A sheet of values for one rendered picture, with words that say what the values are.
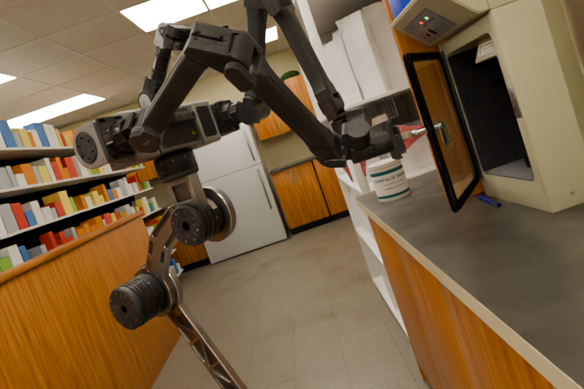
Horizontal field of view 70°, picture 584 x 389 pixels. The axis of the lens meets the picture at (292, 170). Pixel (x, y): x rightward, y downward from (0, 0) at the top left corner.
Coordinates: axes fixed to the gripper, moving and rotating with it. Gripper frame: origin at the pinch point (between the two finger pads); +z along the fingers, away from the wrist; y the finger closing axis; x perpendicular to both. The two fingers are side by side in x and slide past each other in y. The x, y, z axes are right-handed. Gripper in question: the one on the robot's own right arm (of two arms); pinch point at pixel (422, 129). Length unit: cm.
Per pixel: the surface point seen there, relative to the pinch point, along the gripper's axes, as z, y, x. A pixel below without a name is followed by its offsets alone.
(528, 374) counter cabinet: -11, -38, -46
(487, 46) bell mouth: 19.2, 14.6, -5.8
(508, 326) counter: -14, -26, -52
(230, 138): -105, 38, 472
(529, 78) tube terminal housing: 20.2, 4.3, -17.1
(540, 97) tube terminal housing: 21.1, -0.4, -17.1
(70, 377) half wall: -178, -69, 99
